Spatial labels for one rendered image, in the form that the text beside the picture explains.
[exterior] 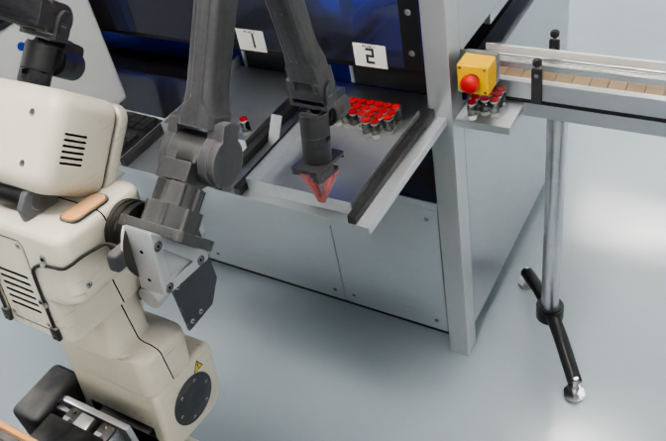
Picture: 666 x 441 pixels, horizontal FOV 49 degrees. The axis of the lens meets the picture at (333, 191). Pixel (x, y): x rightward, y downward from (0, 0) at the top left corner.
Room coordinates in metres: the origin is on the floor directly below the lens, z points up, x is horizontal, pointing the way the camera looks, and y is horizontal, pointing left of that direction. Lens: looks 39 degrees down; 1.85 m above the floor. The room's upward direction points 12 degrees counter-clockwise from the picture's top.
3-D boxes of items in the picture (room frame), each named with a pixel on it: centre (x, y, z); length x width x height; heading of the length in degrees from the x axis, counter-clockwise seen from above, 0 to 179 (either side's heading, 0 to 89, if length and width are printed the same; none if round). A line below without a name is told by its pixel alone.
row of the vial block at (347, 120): (1.43, -0.09, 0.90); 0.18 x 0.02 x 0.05; 54
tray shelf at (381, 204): (1.48, 0.08, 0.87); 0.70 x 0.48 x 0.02; 53
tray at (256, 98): (1.63, 0.18, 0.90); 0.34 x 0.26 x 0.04; 143
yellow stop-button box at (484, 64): (1.38, -0.37, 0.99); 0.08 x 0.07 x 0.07; 143
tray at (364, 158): (1.34, -0.03, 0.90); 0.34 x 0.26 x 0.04; 144
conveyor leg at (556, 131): (1.41, -0.56, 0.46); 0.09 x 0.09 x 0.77; 53
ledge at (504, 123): (1.40, -0.40, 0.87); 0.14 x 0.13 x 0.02; 143
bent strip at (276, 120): (1.41, 0.13, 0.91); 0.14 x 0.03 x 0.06; 144
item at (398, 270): (2.40, 0.23, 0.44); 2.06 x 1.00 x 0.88; 53
